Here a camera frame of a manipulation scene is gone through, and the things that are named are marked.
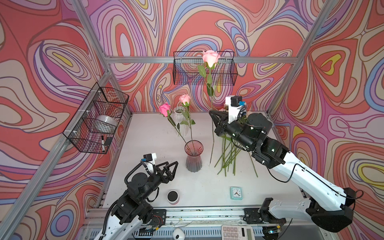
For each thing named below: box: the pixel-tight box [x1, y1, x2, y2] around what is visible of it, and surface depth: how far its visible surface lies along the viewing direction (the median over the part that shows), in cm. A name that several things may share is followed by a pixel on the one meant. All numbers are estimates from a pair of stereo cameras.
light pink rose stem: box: [197, 50, 221, 166], surface depth 51 cm
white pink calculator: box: [221, 225, 256, 240], surface depth 69 cm
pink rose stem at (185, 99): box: [179, 94, 196, 151], surface depth 72 cm
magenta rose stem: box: [159, 103, 190, 148], surface depth 65 cm
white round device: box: [172, 228, 186, 240], surface depth 69 cm
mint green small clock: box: [230, 186, 244, 201], surface depth 81 cm
